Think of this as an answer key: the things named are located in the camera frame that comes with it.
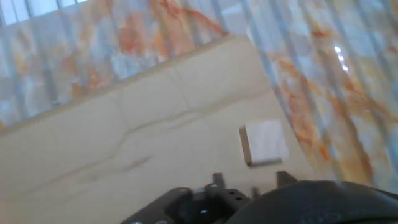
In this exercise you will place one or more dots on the light wooden cube block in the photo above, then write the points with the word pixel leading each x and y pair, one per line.
pixel 267 141

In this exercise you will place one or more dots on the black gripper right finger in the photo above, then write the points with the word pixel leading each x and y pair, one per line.
pixel 284 179

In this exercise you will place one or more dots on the brown cardboard sheet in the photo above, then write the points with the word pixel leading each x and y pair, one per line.
pixel 124 149

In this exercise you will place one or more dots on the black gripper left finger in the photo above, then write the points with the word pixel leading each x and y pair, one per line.
pixel 218 180

